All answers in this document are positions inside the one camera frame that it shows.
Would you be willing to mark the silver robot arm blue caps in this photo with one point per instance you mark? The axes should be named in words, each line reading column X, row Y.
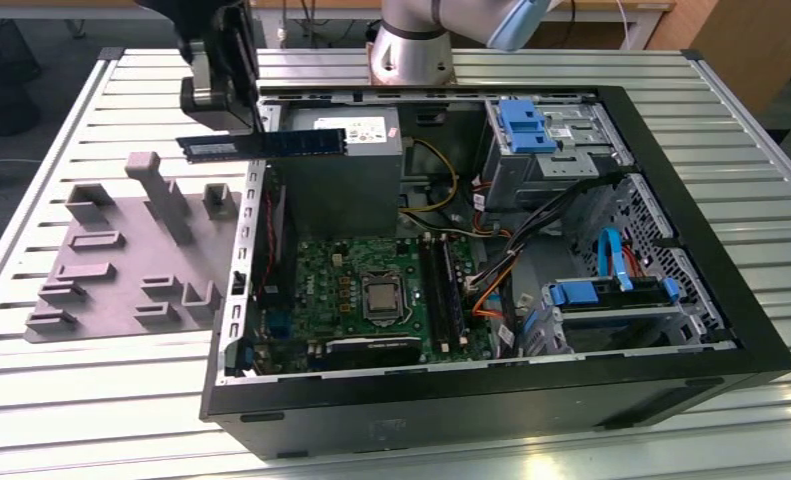
column 408, row 50

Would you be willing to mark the black RAM slot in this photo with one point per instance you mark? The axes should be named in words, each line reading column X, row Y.
column 431, row 290

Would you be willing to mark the grey power supply unit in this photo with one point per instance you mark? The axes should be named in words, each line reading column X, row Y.
column 328, row 190

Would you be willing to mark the black mesh waste bin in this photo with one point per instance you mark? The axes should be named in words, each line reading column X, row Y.
column 1, row 75

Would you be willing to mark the grey parts rack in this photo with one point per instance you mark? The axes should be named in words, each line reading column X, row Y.
column 135, row 240

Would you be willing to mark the blue drive latch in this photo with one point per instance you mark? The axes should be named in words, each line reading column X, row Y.
column 524, row 130

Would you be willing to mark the green motherboard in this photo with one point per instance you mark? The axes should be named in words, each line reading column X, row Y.
column 315, row 310

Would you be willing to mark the silver CPU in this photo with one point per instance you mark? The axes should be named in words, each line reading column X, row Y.
column 383, row 298

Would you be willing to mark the silver drive cage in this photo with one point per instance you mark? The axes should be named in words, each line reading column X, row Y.
column 568, row 165

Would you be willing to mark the CPU socket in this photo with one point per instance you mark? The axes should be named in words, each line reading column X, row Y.
column 395, row 316

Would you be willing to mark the blue port connector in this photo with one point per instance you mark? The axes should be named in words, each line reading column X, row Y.
column 244, row 357

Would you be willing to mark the wooden desk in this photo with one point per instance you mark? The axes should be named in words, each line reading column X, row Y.
column 635, row 5

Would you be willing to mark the black graphics card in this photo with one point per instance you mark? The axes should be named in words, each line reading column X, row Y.
column 368, row 350

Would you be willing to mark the hard disk in blue carrier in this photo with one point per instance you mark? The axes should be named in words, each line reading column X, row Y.
column 575, row 294

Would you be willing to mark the silver disk bay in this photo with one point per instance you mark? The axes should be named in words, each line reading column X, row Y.
column 622, row 312

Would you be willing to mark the black PC case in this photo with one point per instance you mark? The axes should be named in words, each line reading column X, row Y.
column 435, row 415

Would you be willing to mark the wooden cabinet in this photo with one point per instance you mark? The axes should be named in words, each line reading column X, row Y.
column 755, row 40

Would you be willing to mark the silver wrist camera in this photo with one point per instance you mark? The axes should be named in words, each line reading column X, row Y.
column 204, row 102

